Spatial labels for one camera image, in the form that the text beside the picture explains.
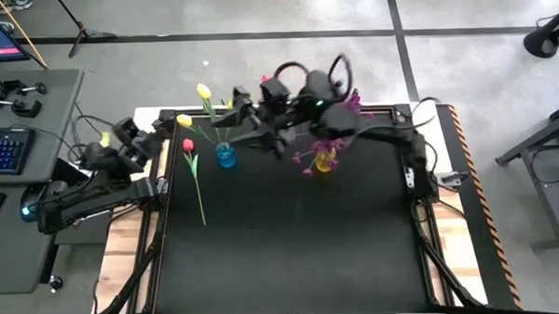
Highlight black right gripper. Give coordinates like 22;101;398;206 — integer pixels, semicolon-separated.
210;84;327;163

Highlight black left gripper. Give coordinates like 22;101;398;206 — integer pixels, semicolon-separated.
112;115;178;167

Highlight blue glass vase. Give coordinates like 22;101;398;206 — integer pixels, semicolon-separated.
213;140;238;170

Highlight amber glass vase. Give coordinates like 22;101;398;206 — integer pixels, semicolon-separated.
315;147;338;174

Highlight white papers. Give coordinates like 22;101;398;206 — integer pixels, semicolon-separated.
61;207;113;227

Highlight grey desk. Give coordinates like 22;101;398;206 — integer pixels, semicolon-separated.
0;68;93;298

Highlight black tripod stand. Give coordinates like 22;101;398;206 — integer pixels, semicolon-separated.
54;0;118;60

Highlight black table mat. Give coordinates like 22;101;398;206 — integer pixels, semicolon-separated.
146;105;430;314

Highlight black screw clamp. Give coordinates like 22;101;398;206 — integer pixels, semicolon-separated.
0;93;44;120
0;76;49;98

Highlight black computer mouse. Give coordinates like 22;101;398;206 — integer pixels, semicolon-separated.
18;182;54;223

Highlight black backlit keyboard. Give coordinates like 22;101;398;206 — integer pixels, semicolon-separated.
0;127;38;177

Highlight wooden stick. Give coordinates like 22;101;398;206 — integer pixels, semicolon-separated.
0;0;49;73

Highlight black floor stand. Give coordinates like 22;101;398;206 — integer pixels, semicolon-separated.
520;0;559;60

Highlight grey side table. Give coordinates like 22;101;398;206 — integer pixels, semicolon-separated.
491;98;559;253

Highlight black aluminium table frame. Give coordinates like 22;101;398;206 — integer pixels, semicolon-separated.
84;87;489;314

